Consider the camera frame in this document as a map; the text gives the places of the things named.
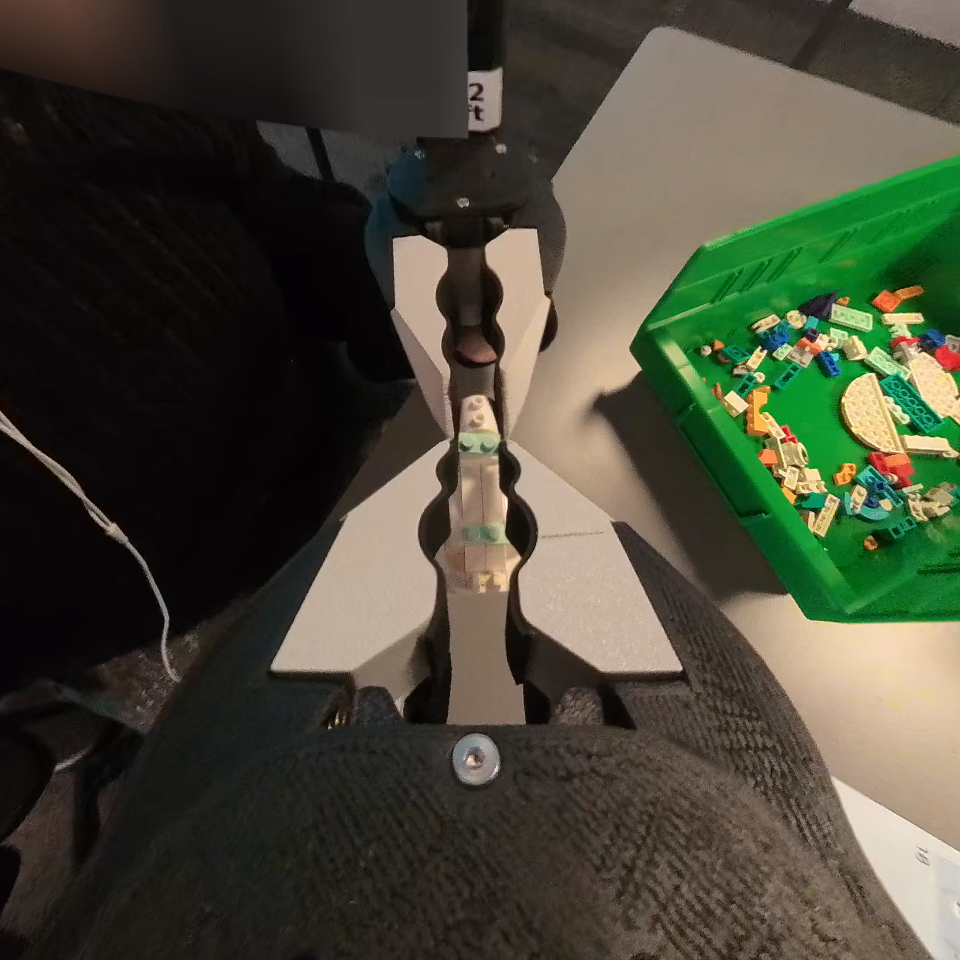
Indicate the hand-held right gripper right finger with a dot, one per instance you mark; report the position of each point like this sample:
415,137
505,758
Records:
600,600

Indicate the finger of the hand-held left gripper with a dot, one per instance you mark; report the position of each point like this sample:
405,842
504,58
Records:
416,300
521,300

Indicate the long white lego assembly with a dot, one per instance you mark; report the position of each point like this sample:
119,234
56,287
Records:
480,487

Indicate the pile of loose lego pieces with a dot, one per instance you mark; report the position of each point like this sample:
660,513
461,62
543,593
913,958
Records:
870,412

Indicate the green plastic bin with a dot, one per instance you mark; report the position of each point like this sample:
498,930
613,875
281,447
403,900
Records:
862,225

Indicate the person's left hand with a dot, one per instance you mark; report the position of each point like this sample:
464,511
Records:
478,346

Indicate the open lego instruction booklet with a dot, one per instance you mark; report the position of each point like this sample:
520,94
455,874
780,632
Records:
915,877

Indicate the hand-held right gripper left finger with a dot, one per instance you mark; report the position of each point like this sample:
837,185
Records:
352,600

